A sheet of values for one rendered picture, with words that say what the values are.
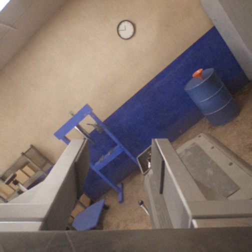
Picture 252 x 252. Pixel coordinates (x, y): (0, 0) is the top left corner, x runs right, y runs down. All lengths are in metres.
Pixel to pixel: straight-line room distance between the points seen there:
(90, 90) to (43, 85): 0.94
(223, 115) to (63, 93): 3.01
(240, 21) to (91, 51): 2.57
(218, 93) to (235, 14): 1.26
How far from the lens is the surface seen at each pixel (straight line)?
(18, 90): 4.29
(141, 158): 3.38
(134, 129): 3.97
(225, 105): 3.54
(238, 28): 3.80
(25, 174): 4.47
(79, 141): 0.16
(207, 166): 0.92
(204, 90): 3.35
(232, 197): 0.77
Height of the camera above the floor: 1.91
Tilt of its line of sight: 14 degrees down
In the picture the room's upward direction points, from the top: 42 degrees counter-clockwise
